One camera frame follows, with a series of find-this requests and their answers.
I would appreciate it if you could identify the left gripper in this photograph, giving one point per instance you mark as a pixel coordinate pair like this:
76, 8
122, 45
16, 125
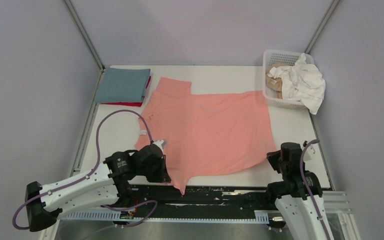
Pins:
163, 176

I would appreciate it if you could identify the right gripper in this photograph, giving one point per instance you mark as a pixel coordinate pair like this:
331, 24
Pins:
271, 156

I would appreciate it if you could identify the salmon pink t-shirt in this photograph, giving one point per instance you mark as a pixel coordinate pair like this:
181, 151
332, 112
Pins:
206, 134

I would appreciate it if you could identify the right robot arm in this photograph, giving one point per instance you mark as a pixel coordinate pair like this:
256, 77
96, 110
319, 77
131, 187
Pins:
298, 196

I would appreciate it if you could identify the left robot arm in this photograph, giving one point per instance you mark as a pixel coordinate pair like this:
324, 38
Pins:
105, 185

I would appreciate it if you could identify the folded red t-shirt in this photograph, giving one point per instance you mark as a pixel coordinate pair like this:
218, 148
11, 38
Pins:
130, 93

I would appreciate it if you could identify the beige crumpled t-shirt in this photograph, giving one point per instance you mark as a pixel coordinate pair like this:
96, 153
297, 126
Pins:
276, 77

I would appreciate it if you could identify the white crumpled t-shirt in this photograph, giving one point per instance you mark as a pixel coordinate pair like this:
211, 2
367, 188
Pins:
313, 84

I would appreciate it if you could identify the folded grey-blue t-shirt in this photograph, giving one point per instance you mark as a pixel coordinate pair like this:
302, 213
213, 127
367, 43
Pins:
115, 76

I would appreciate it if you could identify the white plastic laundry basket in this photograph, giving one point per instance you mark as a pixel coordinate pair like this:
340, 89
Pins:
301, 64

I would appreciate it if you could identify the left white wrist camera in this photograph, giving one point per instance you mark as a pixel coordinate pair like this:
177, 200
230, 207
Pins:
161, 143

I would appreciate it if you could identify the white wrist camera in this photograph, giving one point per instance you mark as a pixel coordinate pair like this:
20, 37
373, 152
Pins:
161, 143
309, 153

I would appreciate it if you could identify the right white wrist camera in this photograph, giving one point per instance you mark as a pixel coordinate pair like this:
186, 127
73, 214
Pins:
309, 153

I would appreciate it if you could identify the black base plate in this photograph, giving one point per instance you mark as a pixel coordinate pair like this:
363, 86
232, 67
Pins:
198, 201

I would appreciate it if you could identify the white slotted cable duct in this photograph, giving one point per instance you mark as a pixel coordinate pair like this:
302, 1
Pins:
257, 217

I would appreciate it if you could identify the aluminium frame rail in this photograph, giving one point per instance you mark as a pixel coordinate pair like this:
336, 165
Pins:
336, 201

